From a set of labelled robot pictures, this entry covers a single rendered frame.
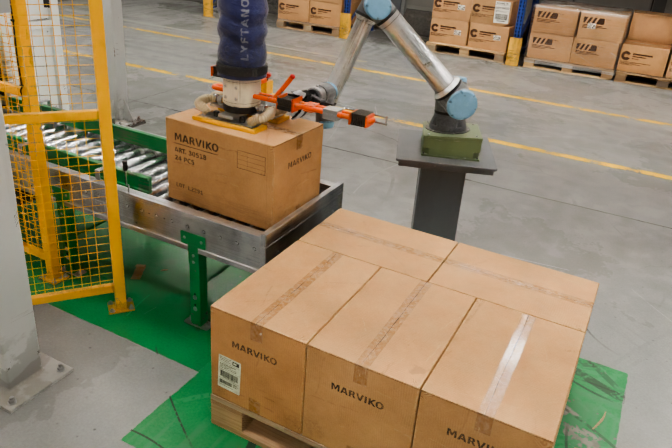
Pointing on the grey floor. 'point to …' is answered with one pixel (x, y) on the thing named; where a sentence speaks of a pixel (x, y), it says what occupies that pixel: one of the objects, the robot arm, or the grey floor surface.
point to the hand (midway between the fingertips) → (294, 106)
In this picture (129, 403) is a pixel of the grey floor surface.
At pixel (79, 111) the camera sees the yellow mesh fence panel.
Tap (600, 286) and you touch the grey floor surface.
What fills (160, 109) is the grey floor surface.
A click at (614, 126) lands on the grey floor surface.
